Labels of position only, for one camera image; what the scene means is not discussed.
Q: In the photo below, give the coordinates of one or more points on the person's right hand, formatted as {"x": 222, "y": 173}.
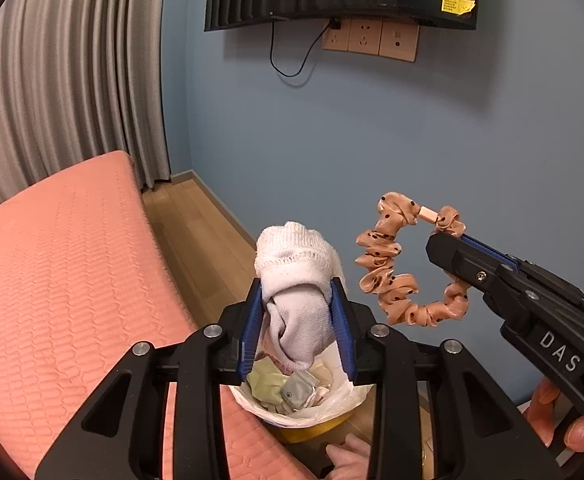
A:
{"x": 544, "y": 415}

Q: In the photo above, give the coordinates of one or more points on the orange dotted scrunchie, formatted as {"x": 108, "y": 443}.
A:
{"x": 386, "y": 217}

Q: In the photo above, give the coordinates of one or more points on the pale yellow cloth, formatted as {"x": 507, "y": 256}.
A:
{"x": 267, "y": 382}

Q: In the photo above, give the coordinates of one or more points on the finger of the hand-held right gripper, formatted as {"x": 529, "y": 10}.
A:
{"x": 491, "y": 252}
{"x": 459, "y": 260}

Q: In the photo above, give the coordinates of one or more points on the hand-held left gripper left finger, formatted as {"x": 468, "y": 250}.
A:
{"x": 249, "y": 322}

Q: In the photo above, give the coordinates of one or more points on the person's foot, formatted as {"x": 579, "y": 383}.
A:
{"x": 351, "y": 460}

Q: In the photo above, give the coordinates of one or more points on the yellow sticker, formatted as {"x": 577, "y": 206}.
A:
{"x": 456, "y": 3}

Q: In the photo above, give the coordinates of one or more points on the white sock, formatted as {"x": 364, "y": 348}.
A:
{"x": 297, "y": 310}

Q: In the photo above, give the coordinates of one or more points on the bed with salmon quilted cover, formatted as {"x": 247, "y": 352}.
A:
{"x": 72, "y": 285}

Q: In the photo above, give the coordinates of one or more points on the small bin with white liner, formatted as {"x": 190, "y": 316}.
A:
{"x": 342, "y": 400}

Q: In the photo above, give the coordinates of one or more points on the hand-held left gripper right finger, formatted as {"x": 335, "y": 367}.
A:
{"x": 343, "y": 327}

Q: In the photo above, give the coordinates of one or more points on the grey green cloth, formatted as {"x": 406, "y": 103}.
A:
{"x": 298, "y": 389}

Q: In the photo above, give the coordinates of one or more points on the grey curtain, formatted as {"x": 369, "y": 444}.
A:
{"x": 72, "y": 85}

